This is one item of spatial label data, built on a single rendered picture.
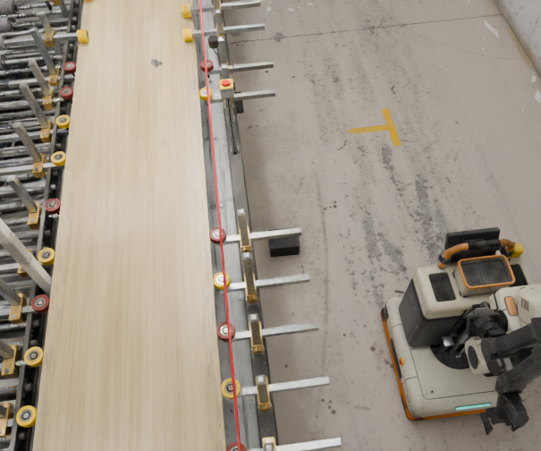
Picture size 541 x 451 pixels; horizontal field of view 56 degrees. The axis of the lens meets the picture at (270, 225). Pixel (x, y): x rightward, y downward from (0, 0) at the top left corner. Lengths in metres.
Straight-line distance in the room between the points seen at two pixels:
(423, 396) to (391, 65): 2.91
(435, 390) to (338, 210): 1.42
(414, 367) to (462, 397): 0.28
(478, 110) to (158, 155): 2.72
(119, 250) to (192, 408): 0.85
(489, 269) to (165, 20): 2.56
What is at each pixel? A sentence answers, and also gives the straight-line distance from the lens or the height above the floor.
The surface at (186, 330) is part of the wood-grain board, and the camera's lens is 2.33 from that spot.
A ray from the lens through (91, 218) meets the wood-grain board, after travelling 2.74.
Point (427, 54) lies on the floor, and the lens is 4.98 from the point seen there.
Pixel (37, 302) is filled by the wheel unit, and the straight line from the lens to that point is 2.60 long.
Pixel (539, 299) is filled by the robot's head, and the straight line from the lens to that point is 2.02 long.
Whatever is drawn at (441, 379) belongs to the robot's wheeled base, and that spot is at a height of 0.28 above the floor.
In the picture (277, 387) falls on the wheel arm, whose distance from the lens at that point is 2.29.
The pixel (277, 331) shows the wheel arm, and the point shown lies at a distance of 2.37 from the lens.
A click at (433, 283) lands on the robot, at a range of 2.58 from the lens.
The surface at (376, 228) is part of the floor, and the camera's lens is 3.65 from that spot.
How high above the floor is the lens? 3.04
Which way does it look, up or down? 57 degrees down
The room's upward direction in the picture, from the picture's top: 3 degrees counter-clockwise
